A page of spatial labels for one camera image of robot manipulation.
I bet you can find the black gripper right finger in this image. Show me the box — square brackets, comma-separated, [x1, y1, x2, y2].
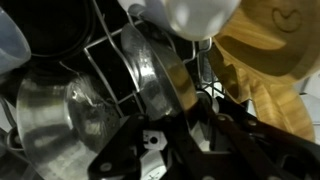
[196, 94, 320, 180]

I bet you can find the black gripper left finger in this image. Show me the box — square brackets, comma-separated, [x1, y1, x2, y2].
[87, 113, 151, 180]

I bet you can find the wire dish rack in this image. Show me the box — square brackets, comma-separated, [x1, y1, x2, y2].
[59, 0, 234, 134]

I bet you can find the white mug with blue handle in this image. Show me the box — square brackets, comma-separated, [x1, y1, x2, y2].
[117, 0, 242, 42]

